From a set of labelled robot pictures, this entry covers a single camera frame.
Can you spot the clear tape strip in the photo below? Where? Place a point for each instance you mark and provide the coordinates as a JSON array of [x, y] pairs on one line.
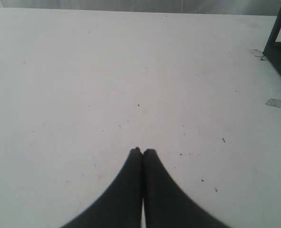
[[274, 103], [258, 54]]

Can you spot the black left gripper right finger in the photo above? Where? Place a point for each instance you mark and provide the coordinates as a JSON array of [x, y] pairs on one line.
[[165, 203]]

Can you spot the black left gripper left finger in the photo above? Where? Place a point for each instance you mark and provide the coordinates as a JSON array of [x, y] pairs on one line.
[[120, 206]]

